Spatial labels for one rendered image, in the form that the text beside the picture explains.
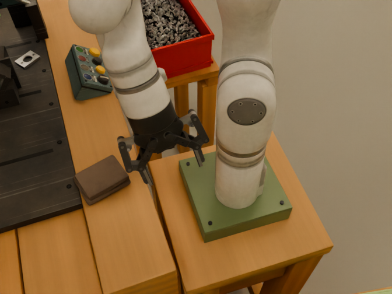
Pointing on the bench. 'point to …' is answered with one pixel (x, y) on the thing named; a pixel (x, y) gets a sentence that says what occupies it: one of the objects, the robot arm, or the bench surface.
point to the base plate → (33, 139)
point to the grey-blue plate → (16, 12)
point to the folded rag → (101, 179)
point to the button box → (97, 89)
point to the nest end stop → (6, 81)
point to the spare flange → (26, 58)
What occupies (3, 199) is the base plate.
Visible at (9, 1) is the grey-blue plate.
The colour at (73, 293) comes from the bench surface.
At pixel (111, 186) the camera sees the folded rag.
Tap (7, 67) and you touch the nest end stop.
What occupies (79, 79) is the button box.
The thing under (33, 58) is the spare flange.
